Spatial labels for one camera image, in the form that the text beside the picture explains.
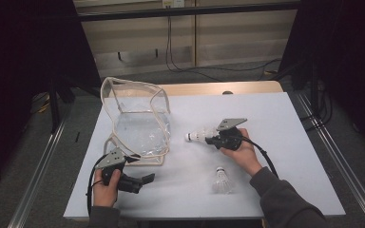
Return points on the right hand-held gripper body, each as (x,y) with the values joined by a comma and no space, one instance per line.
(229,139)

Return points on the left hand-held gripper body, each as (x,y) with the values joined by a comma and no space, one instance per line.
(112,156)

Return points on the white shuttlecock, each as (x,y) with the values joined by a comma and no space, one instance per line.
(210,132)
(221,183)
(196,136)

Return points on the clear plastic bag beige trim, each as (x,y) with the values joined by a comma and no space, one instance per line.
(139,129)

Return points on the person's right hand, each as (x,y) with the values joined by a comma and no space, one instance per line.
(245,155)

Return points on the person's left hand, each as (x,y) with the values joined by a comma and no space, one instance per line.
(104,196)

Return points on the small black floor piece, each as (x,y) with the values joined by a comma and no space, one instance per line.
(77,136)

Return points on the dark round table grommet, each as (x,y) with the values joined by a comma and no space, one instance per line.
(227,92)

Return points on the white table mat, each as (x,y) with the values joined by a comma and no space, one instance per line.
(285,126)

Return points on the black metal stand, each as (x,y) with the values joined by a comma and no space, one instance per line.
(54,110)
(313,88)

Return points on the dark curtain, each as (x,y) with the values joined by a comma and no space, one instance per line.
(355,63)
(19,63)

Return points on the metal floor rail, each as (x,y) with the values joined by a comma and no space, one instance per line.
(38,177)
(339,161)

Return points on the small black wall clip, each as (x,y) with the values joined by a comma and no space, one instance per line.
(119,56)

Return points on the white wall socket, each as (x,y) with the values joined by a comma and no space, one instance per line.
(173,3)

